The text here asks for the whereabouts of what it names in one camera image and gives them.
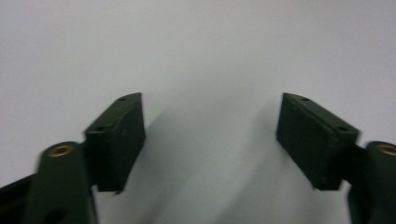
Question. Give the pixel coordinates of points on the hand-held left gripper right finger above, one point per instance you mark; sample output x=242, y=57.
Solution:
x=314, y=143

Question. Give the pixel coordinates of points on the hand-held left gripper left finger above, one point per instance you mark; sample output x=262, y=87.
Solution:
x=116, y=143

